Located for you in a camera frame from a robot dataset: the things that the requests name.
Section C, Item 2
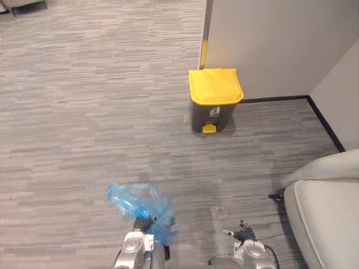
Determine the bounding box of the blue plastic rubbish bag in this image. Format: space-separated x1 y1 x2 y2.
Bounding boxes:
104 182 180 244

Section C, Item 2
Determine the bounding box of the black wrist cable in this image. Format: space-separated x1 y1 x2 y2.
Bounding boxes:
263 244 279 266

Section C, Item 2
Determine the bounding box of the black sofa leg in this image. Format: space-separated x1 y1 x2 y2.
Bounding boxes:
268 189 286 201

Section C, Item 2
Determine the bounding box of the yellow wall corner strip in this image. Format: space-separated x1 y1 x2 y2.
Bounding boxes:
198 39 209 69

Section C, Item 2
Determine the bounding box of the grey seat with dark base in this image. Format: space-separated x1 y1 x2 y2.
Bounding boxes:
0 0 49 18

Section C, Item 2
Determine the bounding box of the light grey sofa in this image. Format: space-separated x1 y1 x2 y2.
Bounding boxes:
280 149 359 269

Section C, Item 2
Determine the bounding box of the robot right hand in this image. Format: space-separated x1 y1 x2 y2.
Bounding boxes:
222 219 256 243

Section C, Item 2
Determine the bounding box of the black baseboard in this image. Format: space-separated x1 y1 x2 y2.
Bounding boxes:
242 95 346 154

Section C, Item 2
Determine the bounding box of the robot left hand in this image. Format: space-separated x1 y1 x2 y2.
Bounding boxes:
132 216 158 234

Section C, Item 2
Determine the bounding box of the grey pedal trash can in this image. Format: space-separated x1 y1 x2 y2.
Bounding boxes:
188 68 244 133

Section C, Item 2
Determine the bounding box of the yellow trash can lid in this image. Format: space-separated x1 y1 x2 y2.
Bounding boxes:
188 68 244 105

